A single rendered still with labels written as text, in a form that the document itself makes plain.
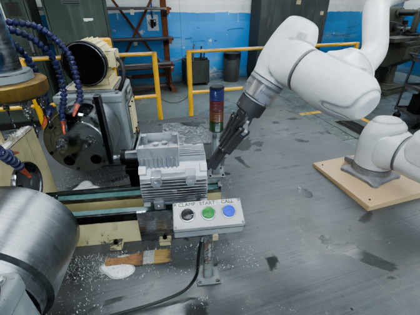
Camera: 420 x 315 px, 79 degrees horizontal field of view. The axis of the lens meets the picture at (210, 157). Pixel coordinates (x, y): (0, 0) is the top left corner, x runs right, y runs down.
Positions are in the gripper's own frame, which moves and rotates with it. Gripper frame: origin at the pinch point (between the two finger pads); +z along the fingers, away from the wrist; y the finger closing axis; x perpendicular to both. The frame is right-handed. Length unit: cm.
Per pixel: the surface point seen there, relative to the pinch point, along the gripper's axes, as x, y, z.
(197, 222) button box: -4.3, 20.8, 7.8
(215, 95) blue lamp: -0.5, -33.2, -9.4
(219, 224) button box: 0.4, 21.7, 5.6
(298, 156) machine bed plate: 60, -46, 1
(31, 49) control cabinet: -156, -298, 100
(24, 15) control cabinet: -172, -300, 66
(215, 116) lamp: 4.1, -33.1, -2.1
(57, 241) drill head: -30.5, 24.4, 20.7
